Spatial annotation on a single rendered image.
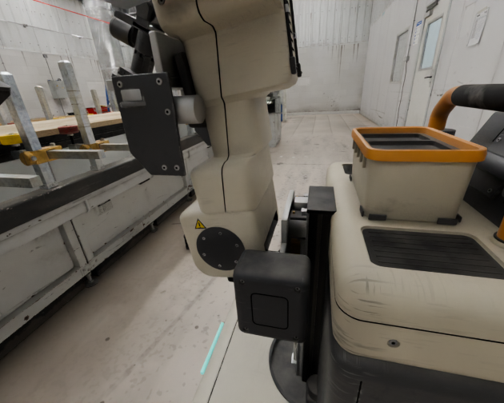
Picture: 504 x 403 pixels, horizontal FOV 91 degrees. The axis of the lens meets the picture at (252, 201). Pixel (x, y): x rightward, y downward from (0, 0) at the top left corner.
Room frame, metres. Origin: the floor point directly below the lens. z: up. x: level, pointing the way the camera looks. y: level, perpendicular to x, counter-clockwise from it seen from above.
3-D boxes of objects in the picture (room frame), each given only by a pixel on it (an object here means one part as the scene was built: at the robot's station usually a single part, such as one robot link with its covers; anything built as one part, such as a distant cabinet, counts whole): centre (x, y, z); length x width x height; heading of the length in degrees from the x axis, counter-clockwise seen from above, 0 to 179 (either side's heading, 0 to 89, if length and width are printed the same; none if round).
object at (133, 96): (0.55, 0.12, 0.99); 0.28 x 0.16 x 0.22; 165
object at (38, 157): (0.98, 0.81, 0.83); 0.14 x 0.06 x 0.05; 165
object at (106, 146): (1.23, 0.69, 0.80); 0.43 x 0.03 x 0.04; 75
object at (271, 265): (0.45, 0.01, 0.68); 0.28 x 0.27 x 0.25; 165
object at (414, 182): (0.44, -0.27, 0.87); 0.23 x 0.15 x 0.11; 165
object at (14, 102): (0.96, 0.82, 0.88); 0.04 x 0.04 x 0.48; 75
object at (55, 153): (0.99, 0.76, 0.83); 0.43 x 0.03 x 0.04; 75
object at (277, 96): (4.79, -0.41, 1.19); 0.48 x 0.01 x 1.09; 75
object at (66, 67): (1.20, 0.75, 0.93); 0.04 x 0.04 x 0.48; 75
